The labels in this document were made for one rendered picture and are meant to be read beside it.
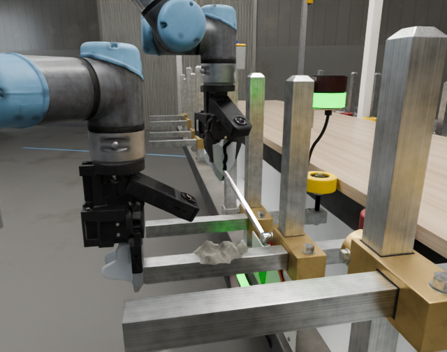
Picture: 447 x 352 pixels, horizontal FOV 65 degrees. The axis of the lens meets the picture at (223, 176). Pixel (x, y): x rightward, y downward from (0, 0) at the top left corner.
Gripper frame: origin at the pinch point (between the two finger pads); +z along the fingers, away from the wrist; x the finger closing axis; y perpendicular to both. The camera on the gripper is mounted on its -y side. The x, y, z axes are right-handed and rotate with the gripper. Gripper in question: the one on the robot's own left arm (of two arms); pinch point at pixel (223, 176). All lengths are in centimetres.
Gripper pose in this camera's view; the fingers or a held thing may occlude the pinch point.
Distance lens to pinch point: 79.7
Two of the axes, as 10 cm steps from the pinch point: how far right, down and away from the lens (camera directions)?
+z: 0.0, 9.6, 2.8
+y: -5.2, -2.4, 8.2
